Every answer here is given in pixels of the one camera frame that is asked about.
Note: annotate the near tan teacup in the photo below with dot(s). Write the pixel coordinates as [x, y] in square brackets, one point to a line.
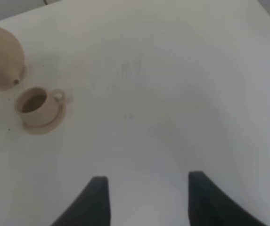
[38, 107]

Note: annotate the tan clay teapot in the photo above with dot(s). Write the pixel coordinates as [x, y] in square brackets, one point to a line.
[12, 60]

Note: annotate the far tan cup saucer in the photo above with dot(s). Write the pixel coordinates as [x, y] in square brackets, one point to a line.
[23, 73]

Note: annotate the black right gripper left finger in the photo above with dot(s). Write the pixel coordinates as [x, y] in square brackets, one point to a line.
[91, 208]

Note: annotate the near tan cup saucer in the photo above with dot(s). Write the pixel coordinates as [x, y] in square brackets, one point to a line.
[47, 128]

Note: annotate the tan cup saucer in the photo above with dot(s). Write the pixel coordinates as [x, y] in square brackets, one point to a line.
[23, 73]
[47, 128]

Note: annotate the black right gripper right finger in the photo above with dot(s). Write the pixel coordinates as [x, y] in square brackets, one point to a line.
[208, 205]

